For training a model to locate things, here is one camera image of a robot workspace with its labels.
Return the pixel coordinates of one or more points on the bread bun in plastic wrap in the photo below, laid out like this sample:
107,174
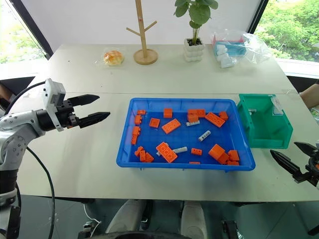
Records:
113,58

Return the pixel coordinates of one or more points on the wooden mug tree stand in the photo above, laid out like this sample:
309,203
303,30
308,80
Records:
143,37

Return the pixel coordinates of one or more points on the green leafy plant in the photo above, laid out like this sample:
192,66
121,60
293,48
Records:
195,12

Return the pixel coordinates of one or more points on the large orange building block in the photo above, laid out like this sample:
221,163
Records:
218,153

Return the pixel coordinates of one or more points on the long orange building block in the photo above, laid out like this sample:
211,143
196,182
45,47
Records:
167,152
214,119
171,126

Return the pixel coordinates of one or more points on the brown chair back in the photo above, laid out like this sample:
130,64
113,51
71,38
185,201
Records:
311,95

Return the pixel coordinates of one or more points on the small orange building block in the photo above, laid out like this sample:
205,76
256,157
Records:
139,151
136,130
197,151
223,115
233,163
194,162
138,119
147,157
141,112
134,140

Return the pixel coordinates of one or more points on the black window frame bar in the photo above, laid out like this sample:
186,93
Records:
35,27
258,15

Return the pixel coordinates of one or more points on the blue plastic tray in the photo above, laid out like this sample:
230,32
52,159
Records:
185,135

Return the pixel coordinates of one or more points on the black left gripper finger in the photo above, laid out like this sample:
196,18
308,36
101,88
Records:
86,99
94,117

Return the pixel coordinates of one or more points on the white wrapped packets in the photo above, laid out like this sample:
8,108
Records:
225,59

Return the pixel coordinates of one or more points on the green plastic bin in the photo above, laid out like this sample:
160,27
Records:
269,129

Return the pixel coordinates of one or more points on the square orange building block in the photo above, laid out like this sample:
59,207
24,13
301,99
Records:
168,112
234,155
192,115
201,113
154,123

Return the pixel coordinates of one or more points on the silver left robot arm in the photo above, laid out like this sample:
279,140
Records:
17,119

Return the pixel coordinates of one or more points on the clear plastic bag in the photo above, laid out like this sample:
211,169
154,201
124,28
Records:
256,47

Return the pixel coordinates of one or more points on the white rounded robot leg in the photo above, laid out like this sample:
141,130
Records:
127,216
193,219

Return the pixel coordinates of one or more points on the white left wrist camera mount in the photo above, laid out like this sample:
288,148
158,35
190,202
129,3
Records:
53,93

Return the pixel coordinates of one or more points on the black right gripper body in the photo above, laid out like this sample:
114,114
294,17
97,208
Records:
313,171

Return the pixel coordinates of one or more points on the white ceramic plant pot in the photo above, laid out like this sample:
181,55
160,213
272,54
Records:
194,52

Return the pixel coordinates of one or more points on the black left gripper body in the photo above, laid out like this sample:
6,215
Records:
65,114

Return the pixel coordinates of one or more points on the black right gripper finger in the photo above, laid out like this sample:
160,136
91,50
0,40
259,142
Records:
309,149
286,164

